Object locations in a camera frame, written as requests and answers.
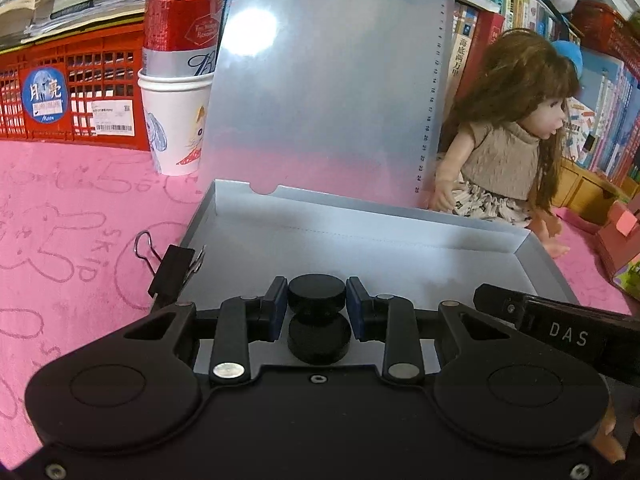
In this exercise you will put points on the pink bunny-print cloth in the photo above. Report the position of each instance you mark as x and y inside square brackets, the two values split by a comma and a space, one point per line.
[69, 275]

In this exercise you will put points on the white paper cup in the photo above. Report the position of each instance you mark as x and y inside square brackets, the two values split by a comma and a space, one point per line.
[175, 111]

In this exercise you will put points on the shallow grey cardboard box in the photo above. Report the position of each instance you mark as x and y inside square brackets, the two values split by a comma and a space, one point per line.
[250, 239]

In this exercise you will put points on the black round puck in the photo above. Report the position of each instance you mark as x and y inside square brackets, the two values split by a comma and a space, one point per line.
[319, 341]
[316, 294]

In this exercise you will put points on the black binder clip on box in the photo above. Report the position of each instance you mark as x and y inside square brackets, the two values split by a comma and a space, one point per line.
[173, 271]

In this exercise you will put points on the red basket on shelf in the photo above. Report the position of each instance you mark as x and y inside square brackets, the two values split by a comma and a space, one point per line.
[604, 30]

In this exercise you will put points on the translucent plastic clipboard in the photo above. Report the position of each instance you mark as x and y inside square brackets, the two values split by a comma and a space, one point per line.
[337, 96]

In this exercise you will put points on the red plastic crate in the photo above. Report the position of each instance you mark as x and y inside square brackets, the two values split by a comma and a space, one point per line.
[76, 88]

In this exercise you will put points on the red beer can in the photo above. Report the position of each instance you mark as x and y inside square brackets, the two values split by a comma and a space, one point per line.
[180, 37]

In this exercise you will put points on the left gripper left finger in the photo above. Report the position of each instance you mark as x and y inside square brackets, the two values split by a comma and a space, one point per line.
[146, 380]

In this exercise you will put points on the person's right hand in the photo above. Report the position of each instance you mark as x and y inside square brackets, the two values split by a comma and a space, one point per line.
[604, 441]

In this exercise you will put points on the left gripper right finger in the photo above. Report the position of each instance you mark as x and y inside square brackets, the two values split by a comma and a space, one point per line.
[487, 380]

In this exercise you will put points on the brown-haired baby doll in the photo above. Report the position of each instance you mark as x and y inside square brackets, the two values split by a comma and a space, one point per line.
[501, 147]

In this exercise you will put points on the wooden drawer unit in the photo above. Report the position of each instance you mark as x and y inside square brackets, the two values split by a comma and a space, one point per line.
[585, 193]

